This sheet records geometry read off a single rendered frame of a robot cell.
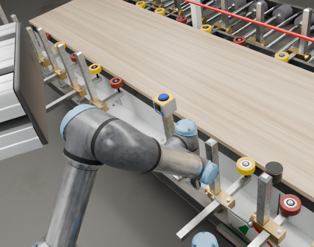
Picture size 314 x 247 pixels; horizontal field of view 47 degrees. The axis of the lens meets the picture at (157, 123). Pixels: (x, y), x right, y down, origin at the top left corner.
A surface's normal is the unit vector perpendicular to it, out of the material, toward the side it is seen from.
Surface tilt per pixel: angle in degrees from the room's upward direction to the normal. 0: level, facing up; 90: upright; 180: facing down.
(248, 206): 0
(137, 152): 62
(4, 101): 90
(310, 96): 0
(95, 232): 0
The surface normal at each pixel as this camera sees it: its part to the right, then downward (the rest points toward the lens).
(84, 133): -0.57, -0.13
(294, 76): -0.16, -0.73
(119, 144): 0.15, -0.07
